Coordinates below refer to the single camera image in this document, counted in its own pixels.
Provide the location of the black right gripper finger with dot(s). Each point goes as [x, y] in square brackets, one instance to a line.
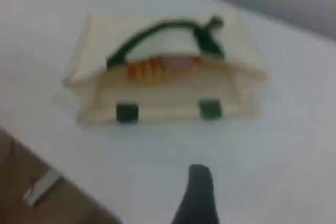
[197, 197]

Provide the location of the pink peach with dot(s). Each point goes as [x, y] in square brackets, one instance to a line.
[178, 62]

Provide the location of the long ridged golden bread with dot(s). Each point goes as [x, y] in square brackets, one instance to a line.
[147, 70]

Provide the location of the silver metal table bracket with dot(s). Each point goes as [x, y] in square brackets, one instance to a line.
[42, 187]

